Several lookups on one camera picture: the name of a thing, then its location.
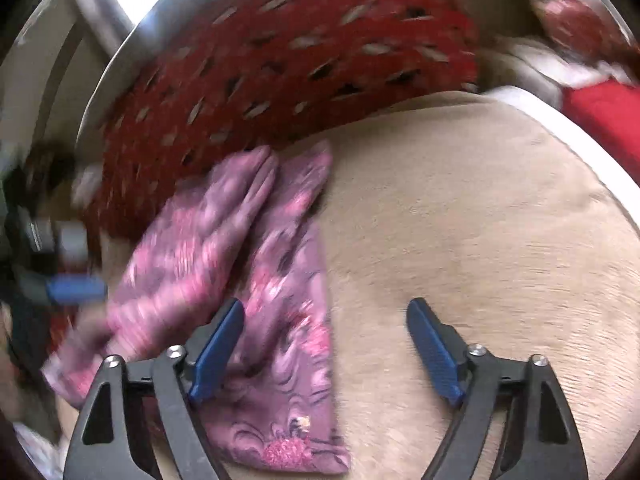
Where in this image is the pink floral garment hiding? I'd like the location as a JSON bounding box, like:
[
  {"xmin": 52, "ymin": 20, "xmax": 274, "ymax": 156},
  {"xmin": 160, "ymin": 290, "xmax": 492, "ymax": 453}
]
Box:
[{"xmin": 40, "ymin": 140, "xmax": 351, "ymax": 476}]

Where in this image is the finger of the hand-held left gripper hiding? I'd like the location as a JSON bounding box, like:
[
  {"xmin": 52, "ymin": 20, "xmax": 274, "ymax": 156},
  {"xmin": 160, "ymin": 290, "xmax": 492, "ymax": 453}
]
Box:
[{"xmin": 22, "ymin": 275, "xmax": 108, "ymax": 307}]

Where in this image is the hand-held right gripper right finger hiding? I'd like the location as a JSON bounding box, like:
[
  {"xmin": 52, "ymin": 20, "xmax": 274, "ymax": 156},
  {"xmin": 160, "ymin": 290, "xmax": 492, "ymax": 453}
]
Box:
[{"xmin": 406, "ymin": 297, "xmax": 590, "ymax": 480}]

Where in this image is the pile of mixed cloths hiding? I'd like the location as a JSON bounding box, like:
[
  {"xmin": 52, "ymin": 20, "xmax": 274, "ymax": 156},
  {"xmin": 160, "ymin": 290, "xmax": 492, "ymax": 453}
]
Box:
[{"xmin": 510, "ymin": 0, "xmax": 640, "ymax": 91}]

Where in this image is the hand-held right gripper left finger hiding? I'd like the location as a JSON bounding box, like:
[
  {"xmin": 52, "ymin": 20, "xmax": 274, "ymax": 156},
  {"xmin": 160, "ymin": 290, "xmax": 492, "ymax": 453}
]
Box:
[{"xmin": 62, "ymin": 297, "xmax": 246, "ymax": 480}]

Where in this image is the red patterned blanket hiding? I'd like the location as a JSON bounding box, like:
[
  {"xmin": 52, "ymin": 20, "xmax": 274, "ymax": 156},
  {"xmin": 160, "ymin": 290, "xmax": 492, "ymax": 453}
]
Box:
[{"xmin": 80, "ymin": 0, "xmax": 481, "ymax": 241}]

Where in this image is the plain red cloth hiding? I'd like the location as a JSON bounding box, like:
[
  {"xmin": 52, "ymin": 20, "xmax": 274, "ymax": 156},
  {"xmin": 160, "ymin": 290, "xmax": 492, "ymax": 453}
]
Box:
[{"xmin": 562, "ymin": 82, "xmax": 640, "ymax": 181}]

